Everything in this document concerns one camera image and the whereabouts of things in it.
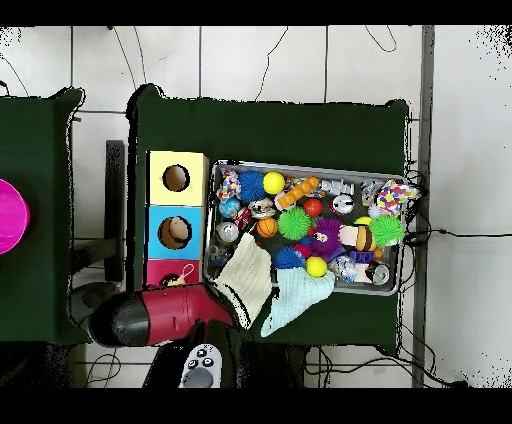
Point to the cream yellow waffle cloth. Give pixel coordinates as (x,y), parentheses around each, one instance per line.
(244,280)

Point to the mint green waffle cloth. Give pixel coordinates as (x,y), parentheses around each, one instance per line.
(296,298)

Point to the small yellow duck plush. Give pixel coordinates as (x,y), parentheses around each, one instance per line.
(182,277)

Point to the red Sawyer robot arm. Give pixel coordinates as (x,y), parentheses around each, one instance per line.
(168,316)

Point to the wooden box with three holes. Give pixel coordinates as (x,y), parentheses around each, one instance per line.
(192,216)

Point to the clear mesh bin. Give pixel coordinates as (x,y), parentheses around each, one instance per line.
(392,276)

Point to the small orange basketball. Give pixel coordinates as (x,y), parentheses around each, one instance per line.
(267,227)

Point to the blue spiky rubber ball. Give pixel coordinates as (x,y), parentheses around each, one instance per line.
(290,258)
(252,186)

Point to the small green spiky ball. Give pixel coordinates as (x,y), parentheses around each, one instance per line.
(294,224)

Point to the orange plastic toy block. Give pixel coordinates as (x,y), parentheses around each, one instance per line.
(298,192)

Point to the small red orange ball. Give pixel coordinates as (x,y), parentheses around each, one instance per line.
(313,207)

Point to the purple spiky monster toy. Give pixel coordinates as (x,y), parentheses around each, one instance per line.
(328,238)

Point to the yellow smiley ball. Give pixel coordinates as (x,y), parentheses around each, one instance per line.
(317,266)

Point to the silver toy robot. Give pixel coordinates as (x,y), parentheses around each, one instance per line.
(338,187)

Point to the dark green tablecloth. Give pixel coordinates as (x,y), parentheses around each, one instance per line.
(272,128)

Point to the green spiky rubber ball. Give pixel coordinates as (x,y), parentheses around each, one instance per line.
(387,230)

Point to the green covered side table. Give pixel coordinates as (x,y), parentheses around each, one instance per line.
(32,144)

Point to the large magenta round toy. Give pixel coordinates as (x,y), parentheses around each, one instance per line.
(11,216)

